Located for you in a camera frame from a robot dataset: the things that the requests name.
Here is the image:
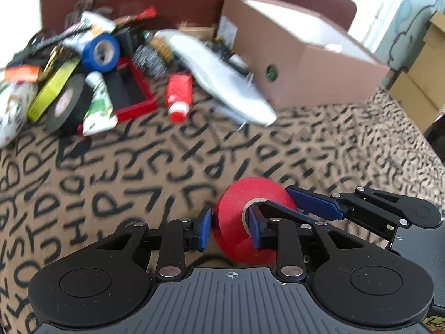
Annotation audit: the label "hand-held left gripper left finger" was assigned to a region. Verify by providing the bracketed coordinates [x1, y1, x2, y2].
[98, 207, 213, 282]

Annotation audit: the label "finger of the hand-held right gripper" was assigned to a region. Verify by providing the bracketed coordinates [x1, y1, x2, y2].
[258, 201, 327, 229]
[288, 186, 442, 249]

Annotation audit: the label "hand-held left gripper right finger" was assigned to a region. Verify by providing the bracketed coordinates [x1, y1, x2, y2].
[248, 207, 352, 283]

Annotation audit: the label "red tape roll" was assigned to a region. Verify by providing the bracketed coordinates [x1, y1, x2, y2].
[213, 177, 299, 268]

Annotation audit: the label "brown cardboard box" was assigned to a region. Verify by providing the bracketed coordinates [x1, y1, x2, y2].
[220, 0, 392, 109]

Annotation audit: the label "grey mop pad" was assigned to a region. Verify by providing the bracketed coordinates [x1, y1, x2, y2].
[166, 30, 278, 126]

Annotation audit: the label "letter printed blanket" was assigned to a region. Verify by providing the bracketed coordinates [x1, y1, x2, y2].
[0, 85, 445, 334]

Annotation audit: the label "red tube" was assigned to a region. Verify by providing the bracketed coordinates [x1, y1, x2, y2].
[166, 74, 194, 124]

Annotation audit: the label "red tray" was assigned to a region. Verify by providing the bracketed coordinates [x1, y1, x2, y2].
[79, 57, 158, 137]

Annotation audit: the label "white and green tube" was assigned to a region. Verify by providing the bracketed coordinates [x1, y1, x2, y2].
[82, 71, 119, 137]

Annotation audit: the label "stacked cardboard boxes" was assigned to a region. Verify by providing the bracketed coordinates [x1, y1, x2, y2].
[389, 10, 445, 134]

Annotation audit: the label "steel wool scourer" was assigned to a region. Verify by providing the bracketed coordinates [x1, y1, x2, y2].
[133, 45, 168, 77]

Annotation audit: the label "black tape roll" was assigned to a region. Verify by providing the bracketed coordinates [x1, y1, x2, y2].
[46, 73, 95, 135]

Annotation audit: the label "blue tape roll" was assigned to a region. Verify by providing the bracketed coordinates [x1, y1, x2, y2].
[82, 34, 121, 72]

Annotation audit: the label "yellow tape roll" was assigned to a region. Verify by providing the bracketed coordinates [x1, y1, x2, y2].
[27, 57, 81, 122]

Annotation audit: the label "white printed pouch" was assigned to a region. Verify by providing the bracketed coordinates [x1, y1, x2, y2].
[0, 79, 39, 148]

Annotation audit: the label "orange packet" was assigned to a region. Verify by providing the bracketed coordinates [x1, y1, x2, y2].
[4, 65, 43, 83]

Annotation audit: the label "black comb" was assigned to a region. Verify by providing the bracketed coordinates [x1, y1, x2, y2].
[13, 24, 88, 61]

